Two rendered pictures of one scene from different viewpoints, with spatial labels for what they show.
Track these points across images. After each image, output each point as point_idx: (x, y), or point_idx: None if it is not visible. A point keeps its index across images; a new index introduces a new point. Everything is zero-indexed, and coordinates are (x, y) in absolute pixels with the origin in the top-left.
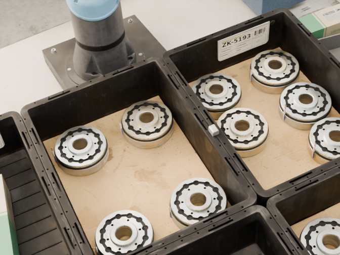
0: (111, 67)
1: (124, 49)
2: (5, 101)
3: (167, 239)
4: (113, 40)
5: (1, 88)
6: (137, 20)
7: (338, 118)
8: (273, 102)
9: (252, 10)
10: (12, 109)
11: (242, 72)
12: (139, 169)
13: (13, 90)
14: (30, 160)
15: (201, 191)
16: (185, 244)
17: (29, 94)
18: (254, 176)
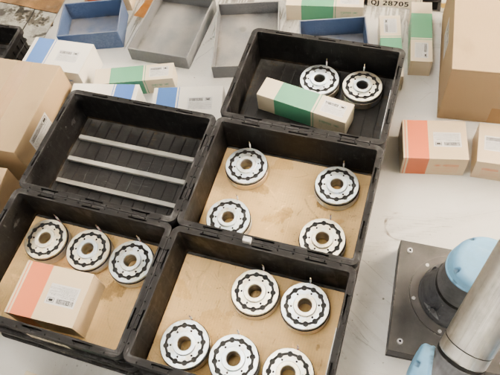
0: (426, 280)
1: (434, 298)
2: (480, 213)
3: (203, 160)
4: (437, 280)
5: (499, 219)
6: (499, 372)
7: (196, 364)
8: (263, 348)
9: None
10: (466, 213)
11: (315, 356)
12: (292, 214)
13: (489, 226)
14: None
15: (231, 222)
16: (191, 166)
17: (475, 234)
18: (219, 275)
